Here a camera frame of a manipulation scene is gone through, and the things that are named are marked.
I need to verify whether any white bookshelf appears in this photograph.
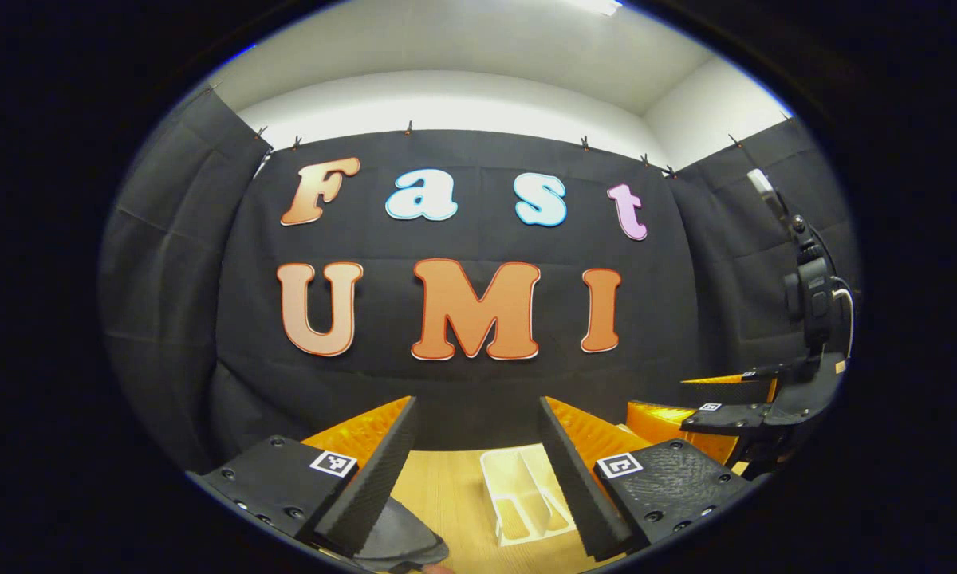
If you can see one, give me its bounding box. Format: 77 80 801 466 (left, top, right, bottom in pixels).
478 445 579 548

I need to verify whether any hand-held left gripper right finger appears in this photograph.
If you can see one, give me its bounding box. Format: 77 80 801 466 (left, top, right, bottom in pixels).
538 396 755 563

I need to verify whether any grey schoolbag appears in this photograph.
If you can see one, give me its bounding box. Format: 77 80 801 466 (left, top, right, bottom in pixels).
351 494 451 572

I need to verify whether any black backdrop cloth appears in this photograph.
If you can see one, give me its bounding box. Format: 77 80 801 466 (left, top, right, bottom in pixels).
98 84 862 479

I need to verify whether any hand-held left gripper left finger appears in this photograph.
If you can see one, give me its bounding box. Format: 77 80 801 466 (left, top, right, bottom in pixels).
187 396 420 559

